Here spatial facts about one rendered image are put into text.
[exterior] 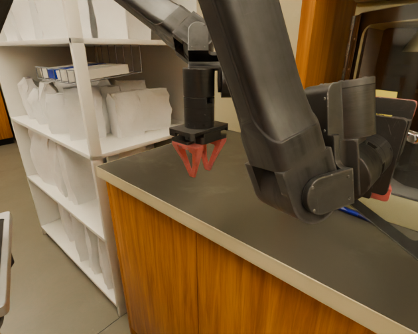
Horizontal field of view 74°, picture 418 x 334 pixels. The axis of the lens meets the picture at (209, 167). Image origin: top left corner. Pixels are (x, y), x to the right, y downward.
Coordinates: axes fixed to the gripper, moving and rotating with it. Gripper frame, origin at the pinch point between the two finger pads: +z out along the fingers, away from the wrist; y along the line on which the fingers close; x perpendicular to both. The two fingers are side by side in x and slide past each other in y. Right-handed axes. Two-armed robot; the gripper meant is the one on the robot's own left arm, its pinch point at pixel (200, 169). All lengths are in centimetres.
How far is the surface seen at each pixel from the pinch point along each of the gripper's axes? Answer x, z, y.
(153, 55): 110, -20, 75
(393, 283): -35.3, 15.7, 12.2
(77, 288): 107, 109, 3
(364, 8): -16.0, -30.4, 33.3
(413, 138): -32.1, -10.4, 11.3
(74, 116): 95, 5, 16
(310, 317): -24.5, 27.9, 6.4
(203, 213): 5.1, 15.5, 6.2
